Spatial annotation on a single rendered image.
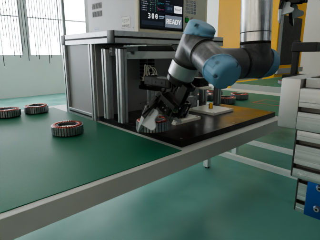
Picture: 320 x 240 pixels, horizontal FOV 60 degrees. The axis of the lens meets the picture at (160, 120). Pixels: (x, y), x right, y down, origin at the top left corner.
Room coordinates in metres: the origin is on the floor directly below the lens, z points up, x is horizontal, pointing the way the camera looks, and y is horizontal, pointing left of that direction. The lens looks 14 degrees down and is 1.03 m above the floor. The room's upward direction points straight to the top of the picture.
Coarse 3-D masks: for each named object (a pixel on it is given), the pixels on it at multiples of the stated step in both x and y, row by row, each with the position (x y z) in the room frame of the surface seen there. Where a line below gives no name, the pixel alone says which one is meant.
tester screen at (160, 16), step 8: (144, 0) 1.18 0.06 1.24; (152, 0) 1.20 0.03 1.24; (160, 0) 1.24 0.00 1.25; (168, 0) 1.27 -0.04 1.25; (176, 0) 1.30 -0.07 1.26; (144, 8) 1.18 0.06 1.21; (152, 8) 1.20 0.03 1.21; (160, 8) 1.24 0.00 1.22; (144, 16) 1.17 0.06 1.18; (160, 16) 1.24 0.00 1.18; (144, 24) 1.17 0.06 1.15
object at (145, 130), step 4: (160, 116) 0.90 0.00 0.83; (136, 120) 0.86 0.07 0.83; (156, 120) 0.89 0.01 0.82; (160, 120) 0.82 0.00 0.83; (164, 120) 0.83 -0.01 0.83; (136, 124) 0.84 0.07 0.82; (156, 124) 0.80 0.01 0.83; (160, 124) 0.81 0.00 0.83; (164, 124) 0.82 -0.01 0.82; (168, 124) 0.83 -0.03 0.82; (136, 128) 0.85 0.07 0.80; (144, 128) 0.81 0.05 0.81; (156, 128) 0.80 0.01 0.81; (160, 128) 0.81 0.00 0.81; (164, 128) 0.82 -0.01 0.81; (168, 128) 0.83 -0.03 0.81; (144, 132) 0.82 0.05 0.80; (148, 132) 0.81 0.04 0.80; (152, 132) 0.81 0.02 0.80; (156, 132) 0.80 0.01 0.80
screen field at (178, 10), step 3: (168, 6) 1.27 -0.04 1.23; (171, 6) 1.28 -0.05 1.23; (174, 6) 1.29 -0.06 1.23; (177, 6) 1.30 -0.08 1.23; (168, 9) 1.27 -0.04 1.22; (171, 9) 1.28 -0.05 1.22; (174, 9) 1.29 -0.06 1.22; (177, 9) 1.30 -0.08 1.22; (180, 9) 1.32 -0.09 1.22; (171, 12) 1.28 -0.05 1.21; (174, 12) 1.29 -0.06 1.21; (177, 12) 1.30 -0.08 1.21; (180, 12) 1.32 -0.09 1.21
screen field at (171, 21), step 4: (168, 16) 1.27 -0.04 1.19; (172, 16) 1.28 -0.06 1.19; (176, 16) 1.30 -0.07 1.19; (168, 20) 1.27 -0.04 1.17; (172, 20) 1.28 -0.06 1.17; (176, 20) 1.30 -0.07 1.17; (180, 20) 1.32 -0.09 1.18; (168, 24) 1.27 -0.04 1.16; (172, 24) 1.28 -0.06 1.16; (176, 24) 1.30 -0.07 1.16; (180, 24) 1.32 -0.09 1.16; (180, 28) 1.32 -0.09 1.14
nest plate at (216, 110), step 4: (208, 104) 1.38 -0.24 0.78; (192, 108) 1.28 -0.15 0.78; (196, 108) 1.28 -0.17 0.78; (200, 108) 1.28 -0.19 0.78; (204, 108) 1.28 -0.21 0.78; (208, 108) 1.28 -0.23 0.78; (216, 108) 1.28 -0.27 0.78; (220, 108) 1.28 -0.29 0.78; (224, 108) 1.28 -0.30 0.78; (228, 108) 1.28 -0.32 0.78; (200, 112) 1.23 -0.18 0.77; (204, 112) 1.21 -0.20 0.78; (208, 112) 1.20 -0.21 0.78; (212, 112) 1.18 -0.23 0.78; (216, 112) 1.19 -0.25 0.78; (220, 112) 1.21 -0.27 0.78; (224, 112) 1.23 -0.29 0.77
